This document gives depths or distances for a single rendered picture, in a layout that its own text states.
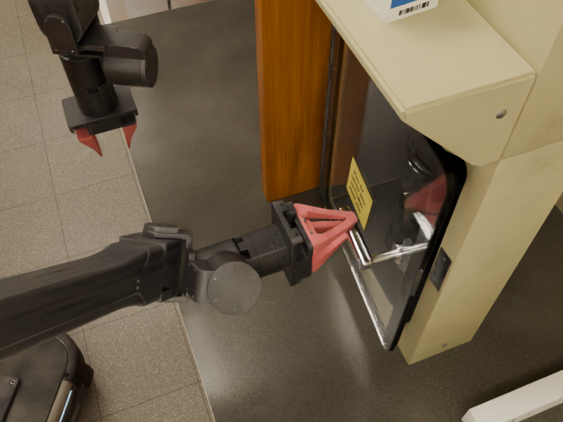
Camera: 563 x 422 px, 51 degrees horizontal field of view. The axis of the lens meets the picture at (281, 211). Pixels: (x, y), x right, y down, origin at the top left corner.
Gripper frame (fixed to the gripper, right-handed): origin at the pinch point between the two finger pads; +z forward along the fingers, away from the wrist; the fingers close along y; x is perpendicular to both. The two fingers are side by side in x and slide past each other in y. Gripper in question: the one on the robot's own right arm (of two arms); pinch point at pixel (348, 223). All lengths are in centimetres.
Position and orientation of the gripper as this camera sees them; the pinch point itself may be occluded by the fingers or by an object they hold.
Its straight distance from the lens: 74.4
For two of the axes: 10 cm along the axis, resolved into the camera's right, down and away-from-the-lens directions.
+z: 9.3, -3.0, 2.2
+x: -3.8, -7.4, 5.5
